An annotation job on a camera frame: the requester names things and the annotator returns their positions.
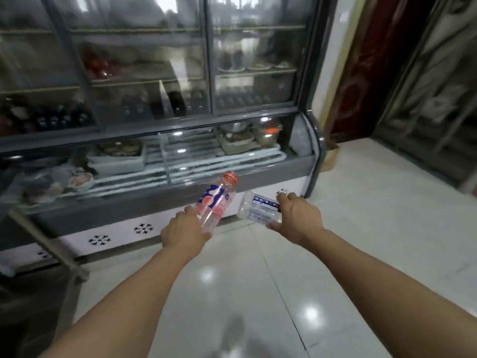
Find clear container with orange lid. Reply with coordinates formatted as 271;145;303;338
253;121;283;147

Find dark red door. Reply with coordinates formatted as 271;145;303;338
325;0;438;143

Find grey table with metal leg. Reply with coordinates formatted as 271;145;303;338
0;205;90;358

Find person's left forearm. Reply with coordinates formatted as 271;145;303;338
37;240;210;358

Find red food container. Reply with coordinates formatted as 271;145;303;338
83;48;123;83

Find brown cardboard box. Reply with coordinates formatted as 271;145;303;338
320;139;340;173

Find person's right hand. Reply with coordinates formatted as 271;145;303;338
266;192;326;247

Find person's right forearm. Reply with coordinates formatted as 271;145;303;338
298;229;477;358

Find person's left hand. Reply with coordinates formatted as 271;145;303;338
160;205;212;254

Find metal bowl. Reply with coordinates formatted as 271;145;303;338
218;121;251;134

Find small bowl of pink food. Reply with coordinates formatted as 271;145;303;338
68;172;95;192

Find clear bottle with blue label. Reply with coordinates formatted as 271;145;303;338
237;190;283;225

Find row of dark bottles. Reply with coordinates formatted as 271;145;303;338
4;102;94;133

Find glass door cabinet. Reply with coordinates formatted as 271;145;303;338
373;0;477;188

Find white rectangular food tray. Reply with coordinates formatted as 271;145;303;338
86;139;147;175

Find grey glass display refrigerator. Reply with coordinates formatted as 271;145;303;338
0;0;328;277

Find white plates of food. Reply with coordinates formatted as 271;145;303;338
217;50;291;73

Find beige tray of food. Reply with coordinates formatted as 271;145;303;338
216;130;261;155

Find clear bottle with orange cap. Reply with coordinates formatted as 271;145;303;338
194;171;239;236

